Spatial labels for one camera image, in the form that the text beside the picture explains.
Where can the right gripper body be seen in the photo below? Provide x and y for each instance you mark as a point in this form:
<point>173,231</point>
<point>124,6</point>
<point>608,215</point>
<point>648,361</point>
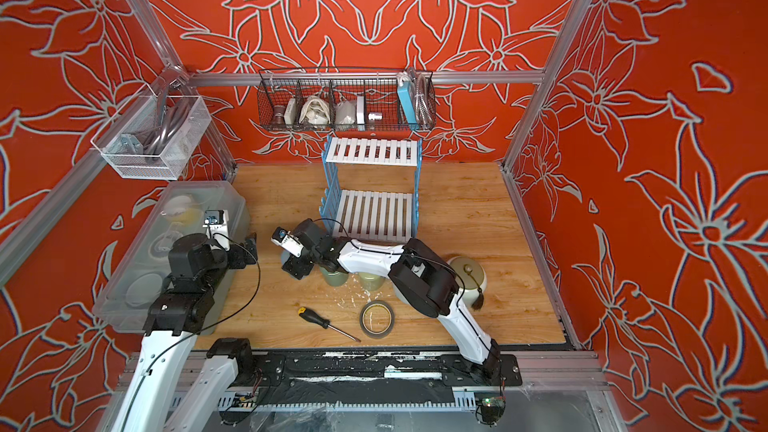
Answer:
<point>302,265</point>

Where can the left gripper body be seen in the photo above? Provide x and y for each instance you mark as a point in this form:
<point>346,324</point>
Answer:
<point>236,257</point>

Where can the small dark green tea canister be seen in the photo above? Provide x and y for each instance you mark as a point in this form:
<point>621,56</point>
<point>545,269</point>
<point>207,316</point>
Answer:
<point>334,278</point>

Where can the small yellow-green tea canister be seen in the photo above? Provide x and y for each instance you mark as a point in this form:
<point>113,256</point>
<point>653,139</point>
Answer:
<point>370,282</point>

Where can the blue white two-tier shelf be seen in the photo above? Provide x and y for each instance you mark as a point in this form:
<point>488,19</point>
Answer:
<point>388,217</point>

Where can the cream floral tea canister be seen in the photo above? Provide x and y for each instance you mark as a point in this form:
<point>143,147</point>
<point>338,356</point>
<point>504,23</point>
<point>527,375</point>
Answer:
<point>472,279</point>

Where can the small blue-grey tea canister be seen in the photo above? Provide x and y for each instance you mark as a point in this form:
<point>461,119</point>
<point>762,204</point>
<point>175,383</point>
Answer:
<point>284,257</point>

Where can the white ceramic tea canister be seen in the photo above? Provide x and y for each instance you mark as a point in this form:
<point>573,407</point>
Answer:
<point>399,294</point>

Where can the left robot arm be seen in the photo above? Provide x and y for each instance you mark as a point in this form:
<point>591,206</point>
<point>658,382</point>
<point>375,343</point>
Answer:
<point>177,317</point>

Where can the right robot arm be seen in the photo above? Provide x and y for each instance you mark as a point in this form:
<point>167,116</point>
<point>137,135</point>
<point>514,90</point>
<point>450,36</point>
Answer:
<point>427,282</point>

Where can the yellow black screwdriver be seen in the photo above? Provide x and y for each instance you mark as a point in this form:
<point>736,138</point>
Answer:
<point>311,316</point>

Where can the roll of brown tape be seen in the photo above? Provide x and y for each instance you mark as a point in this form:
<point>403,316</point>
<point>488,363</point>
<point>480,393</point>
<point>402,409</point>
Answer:
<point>377,319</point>

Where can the translucent plastic storage box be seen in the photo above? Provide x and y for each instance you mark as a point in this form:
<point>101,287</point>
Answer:
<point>139,278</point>

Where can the cream cloth item in basket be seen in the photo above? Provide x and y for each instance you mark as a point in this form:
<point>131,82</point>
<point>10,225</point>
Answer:
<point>315,111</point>

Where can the light blue box in basket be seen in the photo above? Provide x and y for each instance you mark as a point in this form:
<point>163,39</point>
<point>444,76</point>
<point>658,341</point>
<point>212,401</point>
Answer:
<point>405,95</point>

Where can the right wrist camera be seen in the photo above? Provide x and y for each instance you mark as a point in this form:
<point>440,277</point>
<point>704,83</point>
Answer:
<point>287,241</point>

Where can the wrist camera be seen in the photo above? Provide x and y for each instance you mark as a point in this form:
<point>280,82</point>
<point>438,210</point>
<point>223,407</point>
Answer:
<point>215,223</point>
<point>287,241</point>

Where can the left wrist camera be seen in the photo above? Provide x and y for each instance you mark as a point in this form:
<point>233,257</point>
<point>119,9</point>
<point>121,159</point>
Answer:
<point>215,223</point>

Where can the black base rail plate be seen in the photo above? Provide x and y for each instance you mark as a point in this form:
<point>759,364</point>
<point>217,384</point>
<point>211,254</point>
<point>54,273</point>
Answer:
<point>360,379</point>

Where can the clear plastic wall bin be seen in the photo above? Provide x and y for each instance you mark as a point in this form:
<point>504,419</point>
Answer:
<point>154,135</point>

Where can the black wire wall basket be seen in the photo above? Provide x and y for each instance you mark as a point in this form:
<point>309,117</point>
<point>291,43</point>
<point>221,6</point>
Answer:
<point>361,99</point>

